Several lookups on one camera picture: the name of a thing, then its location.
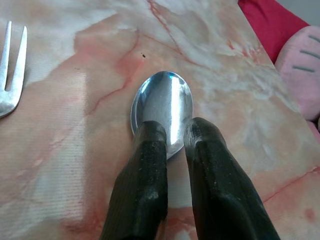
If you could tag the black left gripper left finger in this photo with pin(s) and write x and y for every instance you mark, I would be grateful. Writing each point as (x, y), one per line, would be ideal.
(140, 190)

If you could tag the silver metal fork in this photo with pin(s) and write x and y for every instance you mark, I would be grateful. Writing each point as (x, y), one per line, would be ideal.
(5, 105)

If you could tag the pink plush toy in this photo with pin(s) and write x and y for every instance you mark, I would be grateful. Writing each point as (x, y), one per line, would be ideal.
(300, 82)

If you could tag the silver metal spoon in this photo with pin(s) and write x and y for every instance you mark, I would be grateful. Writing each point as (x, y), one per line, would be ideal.
(162, 100)

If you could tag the red cushion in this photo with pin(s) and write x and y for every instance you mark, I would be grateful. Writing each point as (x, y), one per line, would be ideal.
(270, 22)

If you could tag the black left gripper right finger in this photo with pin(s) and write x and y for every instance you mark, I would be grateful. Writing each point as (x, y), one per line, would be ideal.
(220, 190)

